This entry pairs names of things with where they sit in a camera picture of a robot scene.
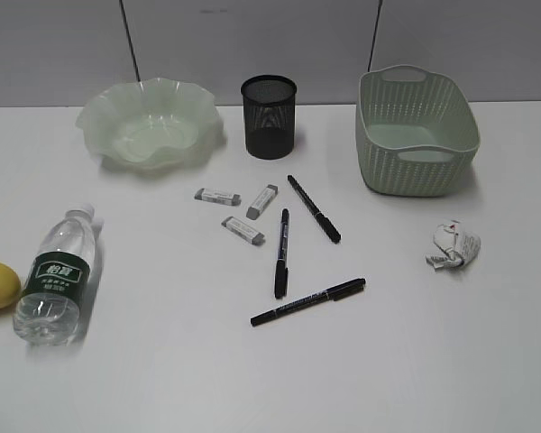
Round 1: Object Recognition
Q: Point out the grey white eraser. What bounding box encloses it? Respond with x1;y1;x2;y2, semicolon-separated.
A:
194;188;241;207
246;184;278;220
221;216;265;246

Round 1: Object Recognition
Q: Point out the black marker pen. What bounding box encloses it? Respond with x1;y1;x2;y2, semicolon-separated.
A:
250;278;366;327
287;175;341;244
274;208;289;299

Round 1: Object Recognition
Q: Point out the grey white eraser left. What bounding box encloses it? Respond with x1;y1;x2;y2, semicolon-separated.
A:
194;188;241;207

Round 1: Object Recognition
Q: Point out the black mesh pen holder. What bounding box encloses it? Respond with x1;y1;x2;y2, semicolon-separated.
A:
241;75;297;160

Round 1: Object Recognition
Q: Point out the pale green wavy glass plate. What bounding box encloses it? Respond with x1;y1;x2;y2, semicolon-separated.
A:
76;78;225;171

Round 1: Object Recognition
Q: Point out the clear water bottle green label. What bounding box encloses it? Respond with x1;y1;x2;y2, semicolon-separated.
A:
13;204;96;345

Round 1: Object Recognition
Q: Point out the grey white eraser upper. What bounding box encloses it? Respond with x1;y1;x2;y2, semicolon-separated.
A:
246;184;278;220

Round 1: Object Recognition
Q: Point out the white waste paper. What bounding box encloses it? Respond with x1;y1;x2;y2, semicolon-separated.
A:
426;220;481;271

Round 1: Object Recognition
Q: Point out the pale green plastic basket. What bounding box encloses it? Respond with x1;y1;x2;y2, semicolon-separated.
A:
355;65;480;198

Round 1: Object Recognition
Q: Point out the grey white eraser lower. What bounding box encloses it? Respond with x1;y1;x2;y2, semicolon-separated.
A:
221;216;265;246

